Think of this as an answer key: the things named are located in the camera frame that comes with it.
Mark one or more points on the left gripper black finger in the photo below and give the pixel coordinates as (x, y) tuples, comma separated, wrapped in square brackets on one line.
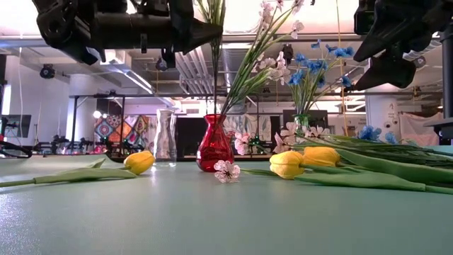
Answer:
[(191, 33)]

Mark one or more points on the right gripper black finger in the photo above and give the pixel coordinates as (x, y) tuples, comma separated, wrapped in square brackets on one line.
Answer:
[(393, 72), (389, 33)]

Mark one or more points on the blue flower bunch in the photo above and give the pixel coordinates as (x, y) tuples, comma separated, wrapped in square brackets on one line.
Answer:
[(368, 132), (304, 88)]

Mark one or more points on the yellow tulip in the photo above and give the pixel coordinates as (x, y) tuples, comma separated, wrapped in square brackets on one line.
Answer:
[(320, 156), (139, 162), (286, 164)]

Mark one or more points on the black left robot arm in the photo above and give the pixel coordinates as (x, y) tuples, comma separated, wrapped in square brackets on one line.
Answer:
[(63, 25)]

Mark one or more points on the green glass vase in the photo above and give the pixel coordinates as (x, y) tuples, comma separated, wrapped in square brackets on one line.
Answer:
[(301, 120)]

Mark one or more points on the clear glass vase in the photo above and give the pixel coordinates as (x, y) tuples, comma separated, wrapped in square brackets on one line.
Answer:
[(165, 141)]

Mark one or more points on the red glass vase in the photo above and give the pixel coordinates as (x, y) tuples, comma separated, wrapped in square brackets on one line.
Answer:
[(214, 148)]

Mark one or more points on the white square pillar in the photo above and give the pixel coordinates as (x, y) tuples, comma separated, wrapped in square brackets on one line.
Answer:
[(381, 110)]

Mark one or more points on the black ceiling spotlight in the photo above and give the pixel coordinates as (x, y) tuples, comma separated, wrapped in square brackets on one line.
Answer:
[(161, 66), (347, 90), (287, 53), (47, 71)]

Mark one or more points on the black monitor pole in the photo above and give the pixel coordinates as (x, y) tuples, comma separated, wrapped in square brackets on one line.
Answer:
[(447, 78)]

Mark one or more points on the grey desk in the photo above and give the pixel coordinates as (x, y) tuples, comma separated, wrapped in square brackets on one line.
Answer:
[(439, 125)]

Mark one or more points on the black background monitor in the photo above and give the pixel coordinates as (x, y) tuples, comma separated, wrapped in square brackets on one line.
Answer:
[(318, 118)]

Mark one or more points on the colourful patterned quilt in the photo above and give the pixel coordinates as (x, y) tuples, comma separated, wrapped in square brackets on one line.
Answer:
[(120, 131)]

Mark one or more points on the loose pink blossom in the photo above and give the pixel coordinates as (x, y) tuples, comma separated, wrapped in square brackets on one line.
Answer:
[(226, 171)]

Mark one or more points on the green table mat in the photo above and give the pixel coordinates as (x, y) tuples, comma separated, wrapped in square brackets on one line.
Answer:
[(177, 219)]

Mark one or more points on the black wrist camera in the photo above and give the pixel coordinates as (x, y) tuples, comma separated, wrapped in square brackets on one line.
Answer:
[(364, 17)]

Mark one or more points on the silver ventilation duct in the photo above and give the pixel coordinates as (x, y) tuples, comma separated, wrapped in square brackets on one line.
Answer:
[(230, 56)]

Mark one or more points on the black background bench frame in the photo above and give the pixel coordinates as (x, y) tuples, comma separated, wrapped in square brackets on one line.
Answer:
[(177, 95)]

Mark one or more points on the dark wall monitor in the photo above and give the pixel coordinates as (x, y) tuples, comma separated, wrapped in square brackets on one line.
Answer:
[(16, 125)]

